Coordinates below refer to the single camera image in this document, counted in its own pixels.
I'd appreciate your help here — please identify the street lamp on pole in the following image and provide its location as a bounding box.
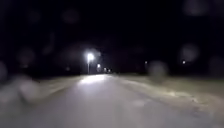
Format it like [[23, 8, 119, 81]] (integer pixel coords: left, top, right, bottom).
[[96, 63, 102, 75], [85, 52, 96, 76]]

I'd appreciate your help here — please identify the grey paved path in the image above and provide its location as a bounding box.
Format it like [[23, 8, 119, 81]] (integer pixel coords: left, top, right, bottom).
[[6, 73, 221, 128]]

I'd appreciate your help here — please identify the grass verge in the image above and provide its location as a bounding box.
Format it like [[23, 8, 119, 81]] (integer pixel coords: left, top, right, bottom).
[[109, 73, 224, 125], [0, 75, 88, 104]]

